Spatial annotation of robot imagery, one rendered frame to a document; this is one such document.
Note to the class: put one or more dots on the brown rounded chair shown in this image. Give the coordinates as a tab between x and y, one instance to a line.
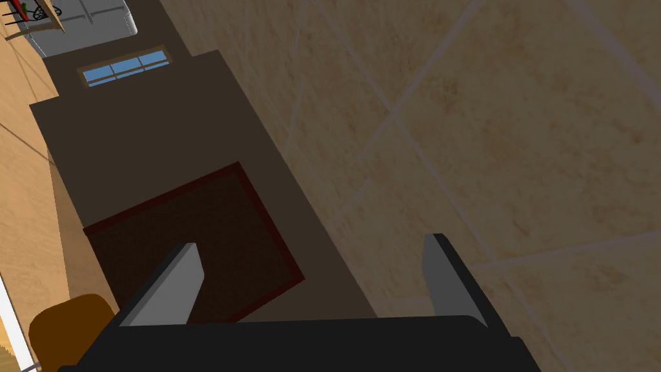
67	330

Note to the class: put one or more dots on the dark red square panel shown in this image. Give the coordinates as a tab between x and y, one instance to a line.
206	232

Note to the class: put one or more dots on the blue window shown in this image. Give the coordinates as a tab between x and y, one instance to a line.
126	67

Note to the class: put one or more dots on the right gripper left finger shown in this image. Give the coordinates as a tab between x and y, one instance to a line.
170	294

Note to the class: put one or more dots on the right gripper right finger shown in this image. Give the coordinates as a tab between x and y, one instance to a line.
446	289

